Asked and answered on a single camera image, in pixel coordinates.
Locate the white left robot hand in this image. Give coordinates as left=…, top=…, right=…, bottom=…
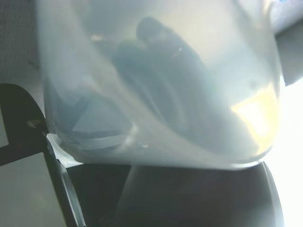
left=0, top=82, right=285, bottom=227

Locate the large translucent plastic syringe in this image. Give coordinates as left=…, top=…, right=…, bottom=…
left=36, top=0, right=285, bottom=170

